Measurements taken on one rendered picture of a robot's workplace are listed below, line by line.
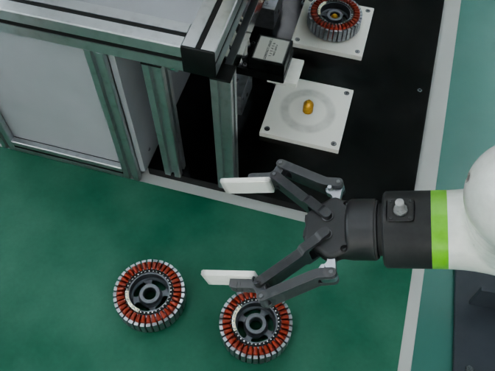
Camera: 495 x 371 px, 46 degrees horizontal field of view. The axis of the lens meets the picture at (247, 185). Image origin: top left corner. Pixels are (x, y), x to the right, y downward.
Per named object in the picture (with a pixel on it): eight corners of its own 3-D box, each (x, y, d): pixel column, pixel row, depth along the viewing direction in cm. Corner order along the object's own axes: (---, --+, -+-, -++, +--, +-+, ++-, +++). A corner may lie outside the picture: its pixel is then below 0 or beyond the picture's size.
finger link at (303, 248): (329, 238, 74) (336, 246, 73) (258, 291, 72) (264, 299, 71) (324, 223, 70) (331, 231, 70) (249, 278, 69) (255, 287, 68)
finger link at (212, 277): (261, 280, 72) (261, 286, 72) (209, 279, 75) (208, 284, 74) (255, 270, 70) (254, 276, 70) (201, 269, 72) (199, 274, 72)
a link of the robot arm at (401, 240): (433, 284, 70) (432, 218, 75) (431, 239, 61) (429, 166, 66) (381, 283, 72) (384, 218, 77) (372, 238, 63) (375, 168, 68)
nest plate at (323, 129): (353, 93, 115) (353, 90, 114) (337, 154, 107) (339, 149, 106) (278, 78, 117) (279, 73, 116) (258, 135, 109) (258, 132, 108)
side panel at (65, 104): (145, 168, 108) (110, 39, 81) (139, 181, 106) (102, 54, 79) (9, 135, 112) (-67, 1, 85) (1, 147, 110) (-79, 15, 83)
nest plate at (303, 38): (373, 12, 127) (374, 7, 126) (361, 60, 119) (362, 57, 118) (306, -1, 129) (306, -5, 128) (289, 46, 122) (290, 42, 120)
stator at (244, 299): (295, 302, 94) (297, 293, 91) (285, 371, 88) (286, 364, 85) (227, 289, 95) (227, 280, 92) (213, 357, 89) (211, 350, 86)
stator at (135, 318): (164, 255, 98) (162, 245, 95) (199, 308, 93) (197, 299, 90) (104, 290, 95) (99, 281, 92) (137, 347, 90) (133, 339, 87)
